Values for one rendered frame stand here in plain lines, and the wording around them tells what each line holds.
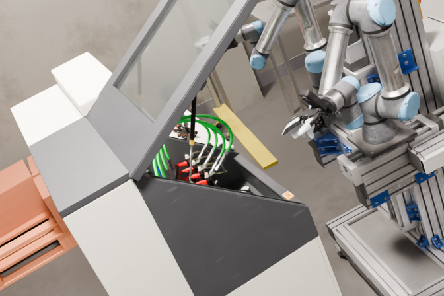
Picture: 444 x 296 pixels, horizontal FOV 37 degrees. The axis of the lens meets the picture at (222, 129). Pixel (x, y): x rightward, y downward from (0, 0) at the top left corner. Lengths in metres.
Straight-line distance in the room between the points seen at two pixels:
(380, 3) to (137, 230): 1.21
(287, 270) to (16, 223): 3.05
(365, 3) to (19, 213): 3.64
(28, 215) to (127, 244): 3.02
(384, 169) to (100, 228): 1.22
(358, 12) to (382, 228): 1.54
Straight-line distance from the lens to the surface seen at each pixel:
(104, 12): 5.61
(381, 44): 2.58
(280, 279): 2.88
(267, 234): 2.74
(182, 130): 3.65
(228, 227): 2.64
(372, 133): 2.84
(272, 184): 2.99
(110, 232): 2.47
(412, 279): 3.41
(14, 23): 5.58
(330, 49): 2.59
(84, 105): 3.01
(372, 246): 3.64
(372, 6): 2.50
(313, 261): 2.92
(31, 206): 5.45
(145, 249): 2.54
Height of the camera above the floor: 2.57
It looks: 27 degrees down
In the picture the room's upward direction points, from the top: 23 degrees counter-clockwise
